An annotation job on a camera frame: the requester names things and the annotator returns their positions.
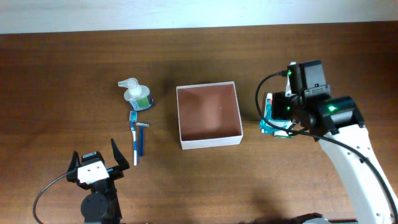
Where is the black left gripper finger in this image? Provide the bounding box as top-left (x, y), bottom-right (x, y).
top-left (67, 151), bottom-right (80, 173)
top-left (111, 138), bottom-right (130, 170)

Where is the teal Colgate toothpaste tube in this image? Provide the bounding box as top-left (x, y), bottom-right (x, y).
top-left (264, 93), bottom-right (272, 120)

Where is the blue Listerine mouthwash bottle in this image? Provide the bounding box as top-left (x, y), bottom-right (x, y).
top-left (259, 119), bottom-right (289, 135)

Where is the white green soap packet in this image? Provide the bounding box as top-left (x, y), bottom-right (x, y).
top-left (274, 121), bottom-right (294, 139)

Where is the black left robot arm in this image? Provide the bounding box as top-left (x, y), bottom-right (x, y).
top-left (67, 139), bottom-right (130, 224)

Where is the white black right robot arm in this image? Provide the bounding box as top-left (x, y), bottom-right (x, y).
top-left (261, 92), bottom-right (397, 223)

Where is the blue disposable razor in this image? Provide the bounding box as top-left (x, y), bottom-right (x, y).
top-left (136, 123), bottom-right (150, 157)

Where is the blue white toothbrush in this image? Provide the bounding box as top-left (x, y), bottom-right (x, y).
top-left (129, 111), bottom-right (138, 166)

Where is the clear pump soap bottle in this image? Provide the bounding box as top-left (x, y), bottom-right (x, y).
top-left (118, 78), bottom-right (154, 111)

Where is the pink open box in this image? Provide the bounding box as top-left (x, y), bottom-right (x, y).
top-left (176, 82), bottom-right (243, 150)

